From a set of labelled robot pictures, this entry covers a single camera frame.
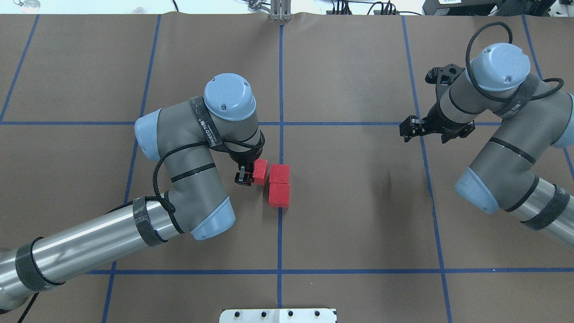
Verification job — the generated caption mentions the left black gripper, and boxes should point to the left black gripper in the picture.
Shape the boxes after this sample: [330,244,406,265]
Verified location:
[228,148,263,186]

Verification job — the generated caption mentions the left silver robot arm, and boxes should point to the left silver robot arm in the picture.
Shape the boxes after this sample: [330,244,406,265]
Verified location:
[0,73,265,314]

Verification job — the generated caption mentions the aluminium frame post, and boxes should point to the aluminium frame post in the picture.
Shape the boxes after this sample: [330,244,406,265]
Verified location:
[269,0,292,22]

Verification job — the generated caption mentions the brown paper table mat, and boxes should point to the brown paper table mat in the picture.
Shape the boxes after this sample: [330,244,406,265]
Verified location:
[1,13,573,323]

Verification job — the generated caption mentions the white camera stand post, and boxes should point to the white camera stand post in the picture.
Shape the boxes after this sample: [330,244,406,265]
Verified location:
[219,307,338,323]

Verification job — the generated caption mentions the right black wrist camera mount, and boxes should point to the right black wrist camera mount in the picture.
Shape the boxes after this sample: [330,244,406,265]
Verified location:
[425,64,465,101]

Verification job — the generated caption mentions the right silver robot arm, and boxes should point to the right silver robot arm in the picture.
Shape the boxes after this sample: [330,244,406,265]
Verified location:
[400,43,574,248]

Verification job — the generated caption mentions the red cube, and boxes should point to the red cube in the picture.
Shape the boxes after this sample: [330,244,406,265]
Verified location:
[269,164,291,184]
[268,183,291,208]
[252,159,268,186]

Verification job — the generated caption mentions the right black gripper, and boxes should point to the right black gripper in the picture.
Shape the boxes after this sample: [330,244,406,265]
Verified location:
[399,104,475,144]

